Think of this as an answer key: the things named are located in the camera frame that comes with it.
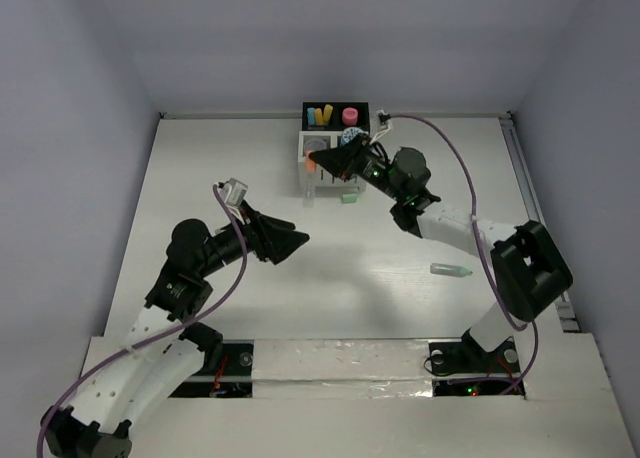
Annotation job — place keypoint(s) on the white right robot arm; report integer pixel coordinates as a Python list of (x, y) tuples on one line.
[(525, 267)]

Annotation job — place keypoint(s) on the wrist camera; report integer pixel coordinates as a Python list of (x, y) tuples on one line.
[(384, 125), (232, 193)]

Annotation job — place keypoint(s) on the white slotted organizer box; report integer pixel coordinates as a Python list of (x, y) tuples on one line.
[(322, 178)]

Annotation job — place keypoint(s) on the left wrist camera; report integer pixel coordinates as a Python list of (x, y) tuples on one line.
[(232, 193)]

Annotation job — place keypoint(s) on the green highlighter marker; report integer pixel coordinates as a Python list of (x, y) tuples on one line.
[(449, 270)]

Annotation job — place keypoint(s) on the orange highlighter marker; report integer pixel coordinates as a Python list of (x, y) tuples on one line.
[(310, 190)]

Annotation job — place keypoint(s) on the yellow marker cap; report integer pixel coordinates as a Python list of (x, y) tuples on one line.
[(327, 114)]

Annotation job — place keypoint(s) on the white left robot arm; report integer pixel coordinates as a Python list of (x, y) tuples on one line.
[(99, 415)]

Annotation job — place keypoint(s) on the pink-capped tube of crayons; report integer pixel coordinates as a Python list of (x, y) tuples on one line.
[(350, 116)]

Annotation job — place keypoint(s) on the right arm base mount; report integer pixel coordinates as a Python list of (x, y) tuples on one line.
[(458, 370)]

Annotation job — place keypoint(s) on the black slotted organizer box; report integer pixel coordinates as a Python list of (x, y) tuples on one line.
[(336, 121)]

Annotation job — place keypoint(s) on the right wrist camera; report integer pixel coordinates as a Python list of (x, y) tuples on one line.
[(384, 125)]

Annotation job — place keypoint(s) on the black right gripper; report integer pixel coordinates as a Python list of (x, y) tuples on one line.
[(338, 160)]

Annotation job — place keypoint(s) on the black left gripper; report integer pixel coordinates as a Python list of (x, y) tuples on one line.
[(277, 244)]

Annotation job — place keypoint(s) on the clear jar of paperclips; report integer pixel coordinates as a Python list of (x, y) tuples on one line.
[(313, 144)]

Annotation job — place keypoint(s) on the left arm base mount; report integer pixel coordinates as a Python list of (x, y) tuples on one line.
[(230, 379)]

